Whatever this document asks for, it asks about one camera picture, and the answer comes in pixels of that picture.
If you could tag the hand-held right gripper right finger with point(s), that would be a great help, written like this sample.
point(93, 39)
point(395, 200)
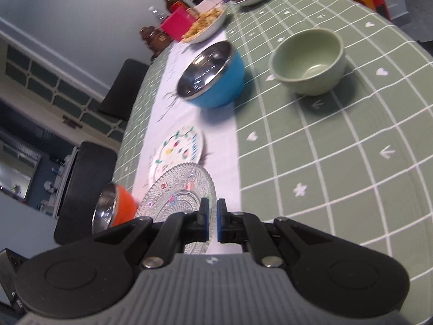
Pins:
point(221, 221)

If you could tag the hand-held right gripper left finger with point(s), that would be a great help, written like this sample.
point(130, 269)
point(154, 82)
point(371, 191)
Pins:
point(204, 218)

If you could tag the clear patterned glass plate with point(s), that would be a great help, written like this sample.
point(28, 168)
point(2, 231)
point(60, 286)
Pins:
point(182, 182)

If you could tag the green ceramic bowl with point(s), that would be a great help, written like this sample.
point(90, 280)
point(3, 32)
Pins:
point(318, 83)

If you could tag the white floral plate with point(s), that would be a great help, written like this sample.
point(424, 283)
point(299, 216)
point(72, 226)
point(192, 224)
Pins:
point(176, 145)

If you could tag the orange steel bowl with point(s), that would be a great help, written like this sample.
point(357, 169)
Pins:
point(124, 206)

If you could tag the white table runner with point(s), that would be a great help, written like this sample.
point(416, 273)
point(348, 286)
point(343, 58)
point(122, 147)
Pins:
point(216, 135)

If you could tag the green checked tablecloth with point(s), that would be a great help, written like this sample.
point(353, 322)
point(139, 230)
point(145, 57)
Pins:
point(304, 159)

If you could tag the black chair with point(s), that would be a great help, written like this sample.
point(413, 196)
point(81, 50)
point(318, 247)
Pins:
point(88, 182)
point(123, 88)

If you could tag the blue steel bowl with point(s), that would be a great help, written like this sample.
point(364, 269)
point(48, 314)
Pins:
point(225, 84)

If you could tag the brown bear figure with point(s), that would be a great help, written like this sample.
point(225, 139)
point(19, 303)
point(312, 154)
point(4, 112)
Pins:
point(155, 40)

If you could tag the white oval plate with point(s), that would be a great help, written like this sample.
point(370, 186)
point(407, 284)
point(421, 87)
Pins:
point(211, 28)

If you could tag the pile of fried snacks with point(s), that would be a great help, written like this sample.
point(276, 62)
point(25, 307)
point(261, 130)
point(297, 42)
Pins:
point(203, 23)

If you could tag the red box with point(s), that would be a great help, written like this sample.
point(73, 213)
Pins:
point(177, 25)

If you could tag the white framed glass partition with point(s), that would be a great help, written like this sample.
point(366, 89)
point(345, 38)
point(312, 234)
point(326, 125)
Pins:
point(44, 78)

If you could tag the clear plastic bottle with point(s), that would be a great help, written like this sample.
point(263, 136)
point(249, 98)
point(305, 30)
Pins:
point(157, 13)

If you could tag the pale pink box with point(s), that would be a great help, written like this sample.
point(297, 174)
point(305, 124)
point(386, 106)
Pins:
point(206, 5)

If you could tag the brown liquor bottle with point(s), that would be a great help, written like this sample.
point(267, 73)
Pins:
point(174, 1)

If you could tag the red plastic stool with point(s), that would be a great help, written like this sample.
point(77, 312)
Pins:
point(380, 1)

